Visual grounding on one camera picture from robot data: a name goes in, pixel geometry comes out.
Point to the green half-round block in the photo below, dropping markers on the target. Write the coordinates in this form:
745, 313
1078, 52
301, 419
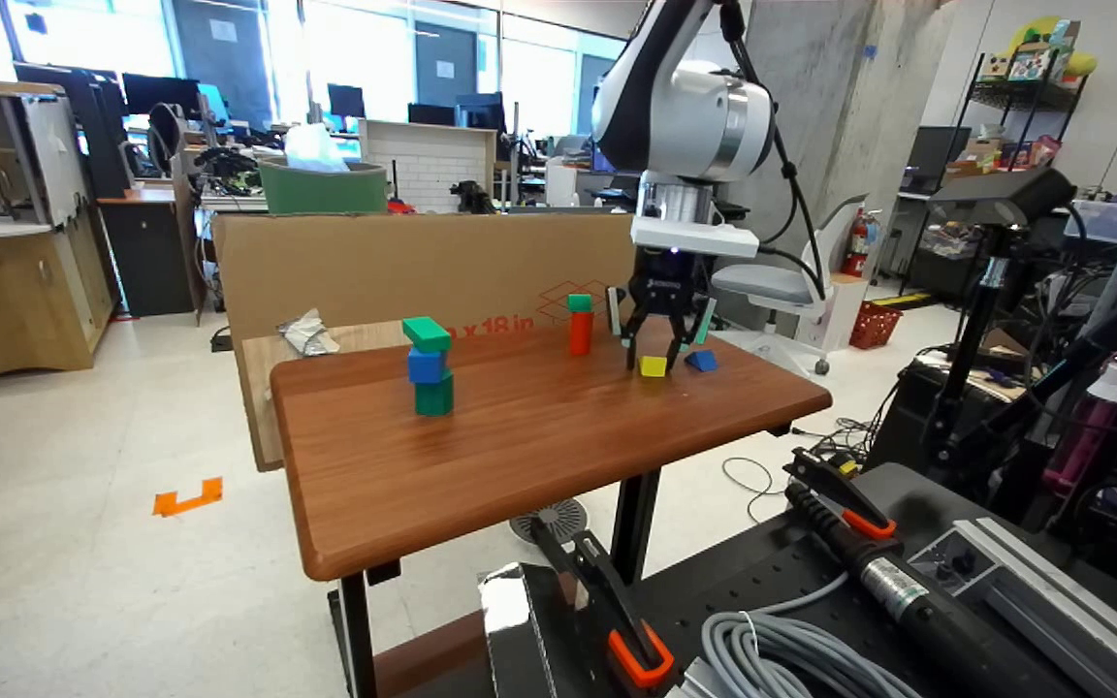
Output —
579, 304

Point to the black shelf with toys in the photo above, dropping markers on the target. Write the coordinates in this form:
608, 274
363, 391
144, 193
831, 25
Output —
1025, 80

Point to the dark office desk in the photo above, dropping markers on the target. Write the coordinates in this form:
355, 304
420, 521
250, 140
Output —
153, 255

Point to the crumpled white paper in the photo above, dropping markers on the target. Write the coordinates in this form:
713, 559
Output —
308, 335

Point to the green cube block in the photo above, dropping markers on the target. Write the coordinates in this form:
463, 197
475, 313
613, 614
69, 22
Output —
436, 398

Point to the black tripod stand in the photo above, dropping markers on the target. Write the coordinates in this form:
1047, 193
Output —
981, 335

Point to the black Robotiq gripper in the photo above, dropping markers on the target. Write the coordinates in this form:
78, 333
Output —
672, 283

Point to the light grey office chair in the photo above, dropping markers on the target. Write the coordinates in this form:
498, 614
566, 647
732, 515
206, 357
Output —
766, 280

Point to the yellow wedge block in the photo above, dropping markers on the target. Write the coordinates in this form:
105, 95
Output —
655, 370

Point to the orange floor marker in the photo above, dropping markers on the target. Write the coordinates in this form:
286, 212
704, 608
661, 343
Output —
188, 498

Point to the wooden cabinet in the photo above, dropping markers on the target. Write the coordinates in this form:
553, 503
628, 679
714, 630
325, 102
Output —
17, 296

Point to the brown wooden table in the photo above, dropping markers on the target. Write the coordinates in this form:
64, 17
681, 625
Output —
505, 451

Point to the red basket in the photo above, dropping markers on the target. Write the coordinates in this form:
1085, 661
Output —
873, 327

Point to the black orange bar clamp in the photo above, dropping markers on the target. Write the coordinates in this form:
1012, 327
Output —
922, 608
612, 608

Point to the red fire extinguisher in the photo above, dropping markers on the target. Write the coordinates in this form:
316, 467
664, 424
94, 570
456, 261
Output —
860, 246

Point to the pink bottle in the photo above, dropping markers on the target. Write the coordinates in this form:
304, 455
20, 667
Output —
1085, 448

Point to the black perforated breadboard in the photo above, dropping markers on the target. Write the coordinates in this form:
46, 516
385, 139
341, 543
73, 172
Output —
738, 583

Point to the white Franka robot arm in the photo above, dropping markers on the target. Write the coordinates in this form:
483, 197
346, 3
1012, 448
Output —
701, 121

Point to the large cardboard panel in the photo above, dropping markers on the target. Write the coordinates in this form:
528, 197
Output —
328, 274

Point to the computer monitor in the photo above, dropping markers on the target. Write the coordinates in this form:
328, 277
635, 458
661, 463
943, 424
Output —
346, 102
162, 95

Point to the red cylinder block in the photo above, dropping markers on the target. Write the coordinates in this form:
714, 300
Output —
579, 335

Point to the green box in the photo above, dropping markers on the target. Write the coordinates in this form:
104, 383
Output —
325, 193

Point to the grey metal rail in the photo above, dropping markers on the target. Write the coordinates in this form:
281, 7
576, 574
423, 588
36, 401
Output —
1066, 604

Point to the blue wedge block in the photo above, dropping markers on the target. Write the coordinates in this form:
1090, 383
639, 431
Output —
704, 364

